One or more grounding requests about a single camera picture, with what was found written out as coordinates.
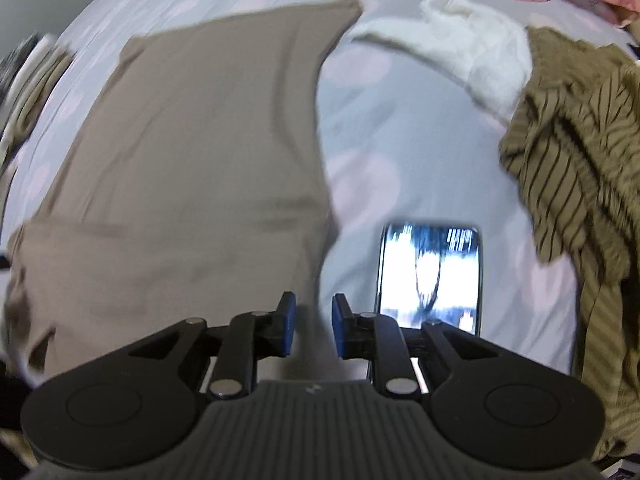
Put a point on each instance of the white crinkled garment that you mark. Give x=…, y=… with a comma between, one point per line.
x=475, y=55

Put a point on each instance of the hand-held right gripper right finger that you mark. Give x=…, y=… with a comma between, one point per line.
x=340, y=327

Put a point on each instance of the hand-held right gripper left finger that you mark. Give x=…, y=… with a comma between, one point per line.
x=287, y=325

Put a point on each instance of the taupe garment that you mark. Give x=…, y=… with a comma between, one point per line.
x=200, y=160

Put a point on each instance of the beige folded towel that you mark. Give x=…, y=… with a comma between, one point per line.
x=42, y=92

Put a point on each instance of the olive striped garment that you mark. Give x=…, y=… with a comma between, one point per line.
x=575, y=135

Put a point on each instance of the smartphone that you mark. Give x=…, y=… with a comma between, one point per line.
x=430, y=280

